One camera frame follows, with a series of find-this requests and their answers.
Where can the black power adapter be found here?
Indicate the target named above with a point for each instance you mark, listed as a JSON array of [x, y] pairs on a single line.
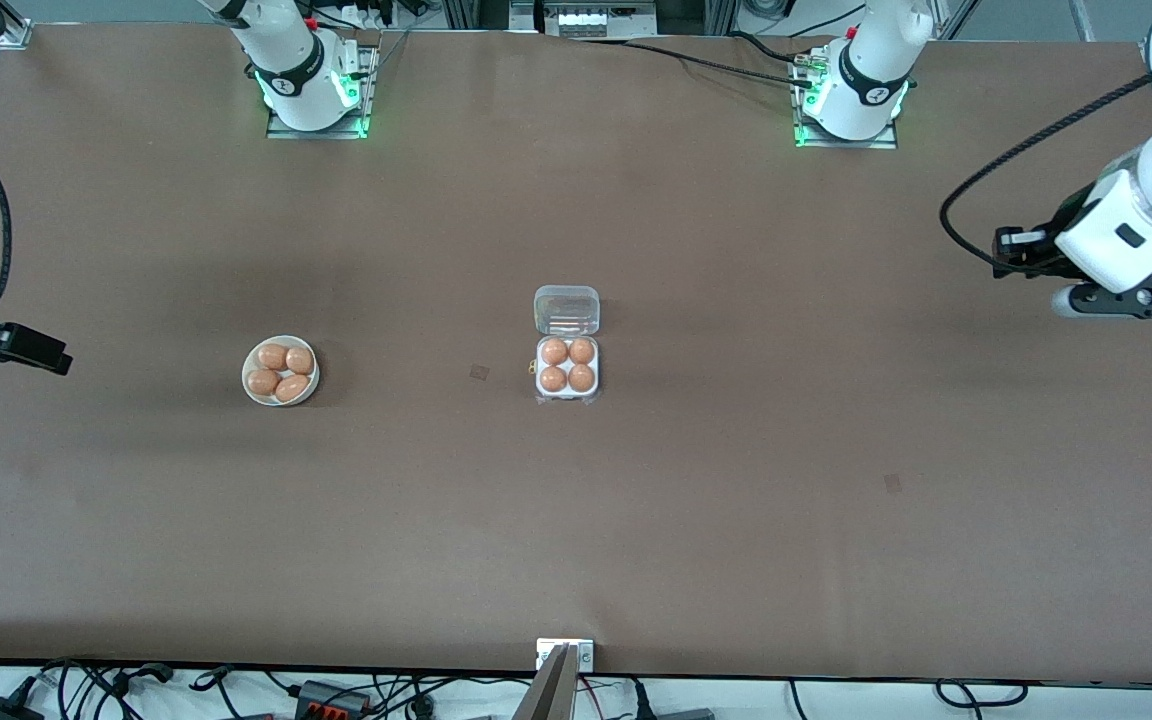
[[1, 710]]

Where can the grey camera pole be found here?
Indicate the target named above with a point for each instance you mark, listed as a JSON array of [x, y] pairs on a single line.
[[548, 695]]

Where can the red black connector block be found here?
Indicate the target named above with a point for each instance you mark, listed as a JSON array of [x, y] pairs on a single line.
[[331, 698]]

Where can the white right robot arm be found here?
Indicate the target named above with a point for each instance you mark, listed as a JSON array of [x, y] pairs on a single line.
[[296, 90]]

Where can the white round bowl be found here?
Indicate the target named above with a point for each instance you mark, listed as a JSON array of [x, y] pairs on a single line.
[[274, 401]]

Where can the silver edge bracket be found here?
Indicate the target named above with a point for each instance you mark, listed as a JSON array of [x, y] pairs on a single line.
[[581, 652]]

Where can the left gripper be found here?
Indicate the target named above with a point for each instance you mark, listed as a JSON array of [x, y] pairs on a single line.
[[1037, 257]]

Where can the grey power strip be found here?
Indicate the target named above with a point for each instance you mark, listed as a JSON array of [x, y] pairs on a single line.
[[596, 20]]

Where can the metal corner bracket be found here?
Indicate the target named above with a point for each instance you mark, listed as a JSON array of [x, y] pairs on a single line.
[[14, 35]]

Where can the brown egg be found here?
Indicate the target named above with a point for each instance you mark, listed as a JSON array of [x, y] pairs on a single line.
[[263, 381], [582, 377], [582, 350], [273, 357], [555, 351], [292, 388], [301, 360], [553, 379]]

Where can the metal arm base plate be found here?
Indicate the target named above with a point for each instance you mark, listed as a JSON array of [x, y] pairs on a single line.
[[316, 134], [881, 143]]

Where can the aluminium frame post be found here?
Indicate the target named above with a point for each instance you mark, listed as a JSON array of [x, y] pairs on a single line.
[[461, 14], [719, 15]]

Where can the clear plastic egg box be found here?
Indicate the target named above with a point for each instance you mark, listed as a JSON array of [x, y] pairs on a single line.
[[566, 310]]

